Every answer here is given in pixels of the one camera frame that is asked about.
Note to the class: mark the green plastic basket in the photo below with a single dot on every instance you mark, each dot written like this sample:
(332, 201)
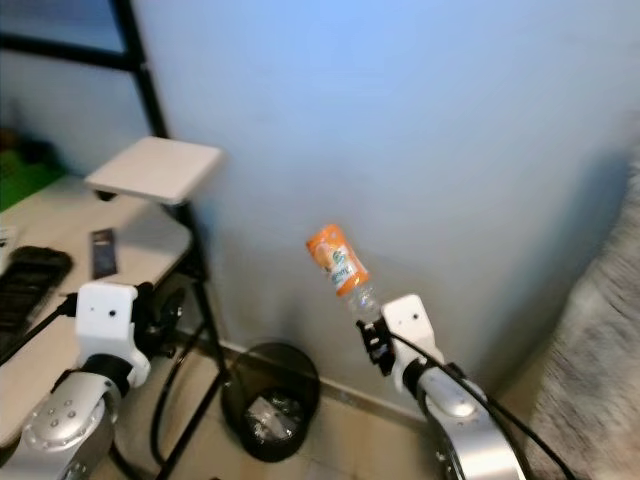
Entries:
(25, 180)

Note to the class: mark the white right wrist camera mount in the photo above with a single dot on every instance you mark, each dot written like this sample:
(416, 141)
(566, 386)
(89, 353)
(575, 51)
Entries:
(410, 325)

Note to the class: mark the white remote control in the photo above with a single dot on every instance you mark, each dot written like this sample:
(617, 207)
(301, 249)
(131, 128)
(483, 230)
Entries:
(5, 245)

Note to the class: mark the grey fuzzy fabric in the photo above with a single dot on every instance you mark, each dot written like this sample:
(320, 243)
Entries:
(590, 350)

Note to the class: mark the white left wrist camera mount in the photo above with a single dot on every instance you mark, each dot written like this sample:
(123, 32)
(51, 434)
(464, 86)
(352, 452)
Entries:
(105, 320)

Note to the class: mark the dark phone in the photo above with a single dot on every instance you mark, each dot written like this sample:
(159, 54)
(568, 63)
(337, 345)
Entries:
(105, 254)

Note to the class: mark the orange label plastic bottle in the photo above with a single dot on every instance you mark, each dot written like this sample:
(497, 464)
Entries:
(338, 260)

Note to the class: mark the white square shelf board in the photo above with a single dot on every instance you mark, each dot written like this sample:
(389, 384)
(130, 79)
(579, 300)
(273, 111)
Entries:
(155, 168)

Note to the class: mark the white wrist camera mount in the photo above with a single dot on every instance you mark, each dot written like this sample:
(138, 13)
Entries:
(105, 320)
(410, 325)

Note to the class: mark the black round trash bin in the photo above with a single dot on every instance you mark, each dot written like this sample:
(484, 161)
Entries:
(270, 410)

